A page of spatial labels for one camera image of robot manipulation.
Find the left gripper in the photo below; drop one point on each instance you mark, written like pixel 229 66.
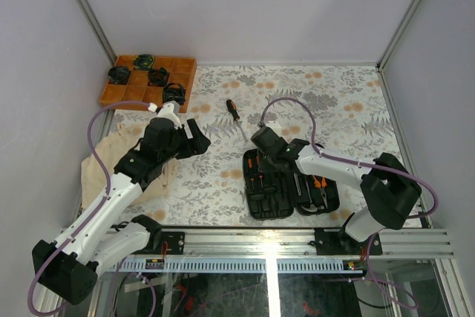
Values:
pixel 198 145

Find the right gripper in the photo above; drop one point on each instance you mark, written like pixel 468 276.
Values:
pixel 263 167

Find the precision screwdriver orange black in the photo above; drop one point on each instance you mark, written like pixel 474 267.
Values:
pixel 250 174

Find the black plastic tool case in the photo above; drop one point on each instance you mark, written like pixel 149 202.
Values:
pixel 279 197

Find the large black orange screwdriver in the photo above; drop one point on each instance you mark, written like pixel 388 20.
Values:
pixel 232 109

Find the orange handled pliers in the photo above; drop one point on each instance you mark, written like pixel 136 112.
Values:
pixel 320 183

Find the steel claw hammer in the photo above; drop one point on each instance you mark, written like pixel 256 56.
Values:
pixel 310 201

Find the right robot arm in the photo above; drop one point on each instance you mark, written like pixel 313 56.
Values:
pixel 388 192

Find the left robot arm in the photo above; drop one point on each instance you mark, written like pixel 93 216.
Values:
pixel 71 264

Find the dark rolled fabric band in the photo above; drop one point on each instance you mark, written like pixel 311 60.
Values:
pixel 174 92

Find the wooden compartment tray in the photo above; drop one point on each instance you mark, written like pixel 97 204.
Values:
pixel 181 70

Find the dark rolled band centre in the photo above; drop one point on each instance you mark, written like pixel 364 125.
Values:
pixel 158 77

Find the floral table cloth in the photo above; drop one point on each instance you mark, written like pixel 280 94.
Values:
pixel 346 103

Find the dark rolled band outside tray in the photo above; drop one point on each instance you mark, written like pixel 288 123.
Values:
pixel 119 75

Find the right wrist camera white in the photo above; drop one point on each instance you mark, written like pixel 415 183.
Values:
pixel 274 125

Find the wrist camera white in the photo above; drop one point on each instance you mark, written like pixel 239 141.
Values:
pixel 170 111
pixel 274 125

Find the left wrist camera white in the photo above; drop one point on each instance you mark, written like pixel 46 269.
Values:
pixel 170 111

